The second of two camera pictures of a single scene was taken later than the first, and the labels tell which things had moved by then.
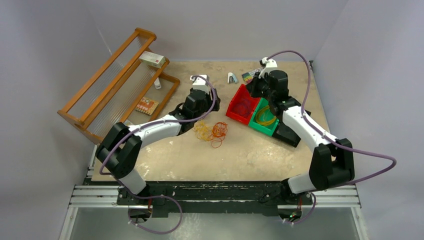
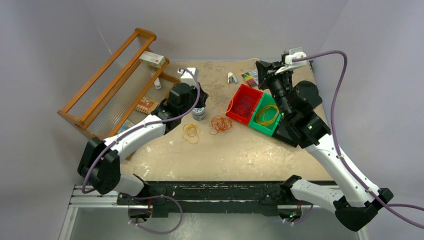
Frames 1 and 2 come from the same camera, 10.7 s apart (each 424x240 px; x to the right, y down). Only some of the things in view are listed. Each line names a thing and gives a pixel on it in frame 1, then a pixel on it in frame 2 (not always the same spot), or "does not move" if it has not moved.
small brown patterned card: [146, 105] does not move
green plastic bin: [263, 119] does not move
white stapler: [157, 83] does not move
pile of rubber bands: [219, 131] -> [219, 124]
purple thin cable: [243, 107] does not move
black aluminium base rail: [208, 196] does not move
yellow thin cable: [202, 131] -> [191, 130]
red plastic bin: [242, 105] does not move
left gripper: [215, 107] -> [203, 96]
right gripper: [253, 86] -> [267, 70]
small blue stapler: [231, 78] does not move
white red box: [153, 59] does not move
